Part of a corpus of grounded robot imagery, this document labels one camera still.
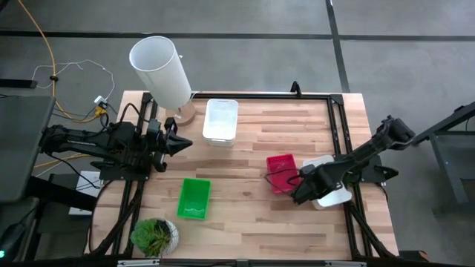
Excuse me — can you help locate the yellow cable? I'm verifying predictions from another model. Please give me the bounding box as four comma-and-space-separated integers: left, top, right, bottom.
16, 0, 112, 123

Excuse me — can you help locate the green plastic basket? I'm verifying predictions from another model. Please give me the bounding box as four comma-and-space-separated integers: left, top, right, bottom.
177, 177, 213, 221
177, 177, 212, 221

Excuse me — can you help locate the black aluminium rig frame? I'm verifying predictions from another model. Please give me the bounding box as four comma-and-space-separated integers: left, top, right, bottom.
87, 90, 396, 260

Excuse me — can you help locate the white shade table lamp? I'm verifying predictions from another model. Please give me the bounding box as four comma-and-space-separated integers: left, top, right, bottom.
128, 35, 197, 127

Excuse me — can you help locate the black device with LED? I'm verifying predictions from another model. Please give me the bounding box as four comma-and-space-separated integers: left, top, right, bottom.
0, 221, 27, 263

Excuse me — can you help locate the white plug adapter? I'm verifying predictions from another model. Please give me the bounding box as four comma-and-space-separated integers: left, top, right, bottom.
94, 95, 109, 116

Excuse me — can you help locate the black power strip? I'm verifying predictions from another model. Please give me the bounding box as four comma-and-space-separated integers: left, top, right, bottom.
0, 78, 38, 89

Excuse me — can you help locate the black support beam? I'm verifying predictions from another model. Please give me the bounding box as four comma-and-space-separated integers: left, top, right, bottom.
25, 176, 98, 212

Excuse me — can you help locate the white box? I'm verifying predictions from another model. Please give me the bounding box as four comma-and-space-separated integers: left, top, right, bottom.
68, 170, 104, 217

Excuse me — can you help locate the dark metal stand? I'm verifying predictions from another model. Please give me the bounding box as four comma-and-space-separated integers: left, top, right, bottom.
410, 100, 475, 215

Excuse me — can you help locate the succulent in white pot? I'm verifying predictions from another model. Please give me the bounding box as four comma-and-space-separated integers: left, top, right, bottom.
129, 217, 180, 259

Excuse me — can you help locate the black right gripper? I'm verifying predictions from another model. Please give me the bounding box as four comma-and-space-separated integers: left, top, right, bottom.
292, 162, 341, 206

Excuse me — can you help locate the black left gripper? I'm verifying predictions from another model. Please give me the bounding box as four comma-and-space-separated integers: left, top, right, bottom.
147, 118, 194, 174

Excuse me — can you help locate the white plastic bin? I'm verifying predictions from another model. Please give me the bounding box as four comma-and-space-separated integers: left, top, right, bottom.
202, 98, 240, 148
301, 154, 353, 211

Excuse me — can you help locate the white cable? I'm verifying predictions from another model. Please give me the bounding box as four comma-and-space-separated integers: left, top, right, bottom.
31, 59, 116, 102

